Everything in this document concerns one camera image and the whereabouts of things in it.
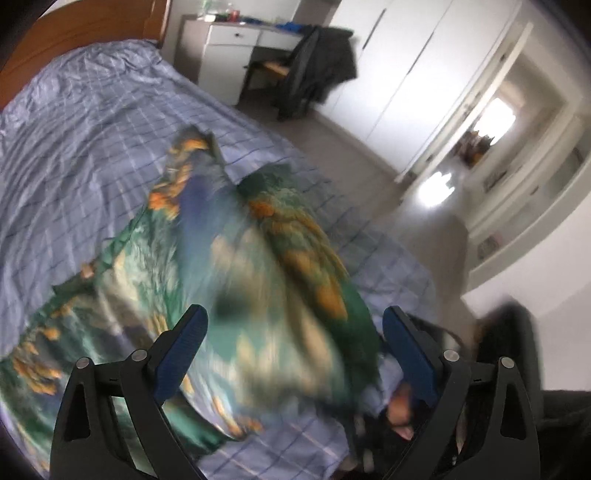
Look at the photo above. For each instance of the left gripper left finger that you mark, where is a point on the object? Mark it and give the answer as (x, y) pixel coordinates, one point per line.
(87, 443)

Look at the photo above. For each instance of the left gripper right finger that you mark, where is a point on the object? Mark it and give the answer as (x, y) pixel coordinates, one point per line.
(480, 423)

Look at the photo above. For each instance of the green patterned silk garment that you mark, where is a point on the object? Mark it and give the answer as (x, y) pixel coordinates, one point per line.
(287, 329)

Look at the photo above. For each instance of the white shelf unit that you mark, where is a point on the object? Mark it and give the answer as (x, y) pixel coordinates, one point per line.
(534, 161)

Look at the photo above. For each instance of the blue checked bed sheet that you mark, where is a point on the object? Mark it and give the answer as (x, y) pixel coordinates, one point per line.
(83, 144)

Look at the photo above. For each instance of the white wardrobe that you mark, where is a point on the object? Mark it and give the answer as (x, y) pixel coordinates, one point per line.
(416, 60)

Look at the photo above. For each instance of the white desk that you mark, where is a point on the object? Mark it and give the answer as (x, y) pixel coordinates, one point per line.
(217, 55)

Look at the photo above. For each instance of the wooden chair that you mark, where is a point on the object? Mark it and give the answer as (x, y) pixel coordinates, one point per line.
(266, 69)

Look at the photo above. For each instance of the wooden headboard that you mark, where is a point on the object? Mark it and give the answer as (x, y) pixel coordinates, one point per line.
(43, 35)

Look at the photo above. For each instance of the black jacket on chair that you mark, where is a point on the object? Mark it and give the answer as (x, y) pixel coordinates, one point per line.
(322, 60)

